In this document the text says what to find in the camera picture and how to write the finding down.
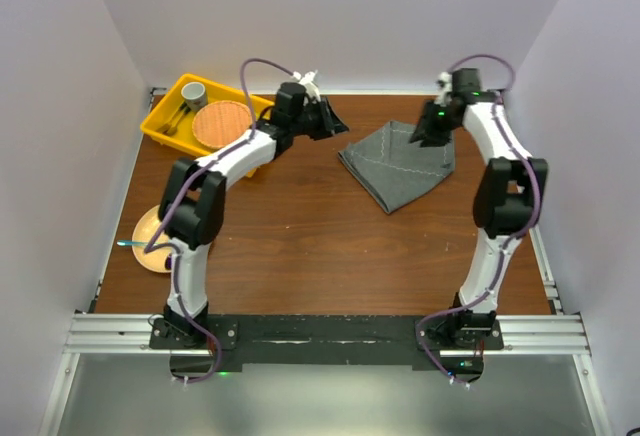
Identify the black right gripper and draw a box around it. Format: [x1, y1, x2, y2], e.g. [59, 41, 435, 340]
[407, 99, 458, 149]

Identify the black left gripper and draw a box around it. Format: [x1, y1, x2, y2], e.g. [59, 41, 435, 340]
[291, 96, 349, 142]

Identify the grey cloth napkin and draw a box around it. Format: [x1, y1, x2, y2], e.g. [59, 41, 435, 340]
[338, 120, 455, 214]

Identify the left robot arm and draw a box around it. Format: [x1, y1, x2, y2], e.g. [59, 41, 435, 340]
[157, 82, 349, 348]

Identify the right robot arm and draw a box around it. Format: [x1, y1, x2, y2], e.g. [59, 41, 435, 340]
[410, 68, 549, 349]

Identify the woven wicker plate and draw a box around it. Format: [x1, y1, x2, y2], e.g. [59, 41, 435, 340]
[192, 100, 251, 150]

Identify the white ceramic cup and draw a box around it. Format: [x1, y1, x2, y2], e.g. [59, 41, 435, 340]
[181, 82, 208, 113]

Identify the yellow plastic tray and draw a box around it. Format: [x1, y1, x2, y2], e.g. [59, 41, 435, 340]
[140, 73, 272, 157]

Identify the dark cutlery in tray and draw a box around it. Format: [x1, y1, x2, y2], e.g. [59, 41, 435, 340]
[158, 102, 191, 136]

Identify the pale yellow round plate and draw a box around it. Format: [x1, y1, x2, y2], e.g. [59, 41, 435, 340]
[131, 205, 172, 274]

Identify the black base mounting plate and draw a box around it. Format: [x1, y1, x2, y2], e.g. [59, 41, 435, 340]
[148, 312, 505, 383]

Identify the iridescent fork on plate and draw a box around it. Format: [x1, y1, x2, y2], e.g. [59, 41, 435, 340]
[116, 240, 149, 247]

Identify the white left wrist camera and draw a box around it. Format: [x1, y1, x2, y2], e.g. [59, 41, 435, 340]
[291, 71, 321, 101]

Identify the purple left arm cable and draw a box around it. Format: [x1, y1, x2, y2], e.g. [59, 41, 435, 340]
[142, 58, 301, 385]

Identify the aluminium frame rail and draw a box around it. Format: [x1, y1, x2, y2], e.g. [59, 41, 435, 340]
[41, 95, 609, 435]

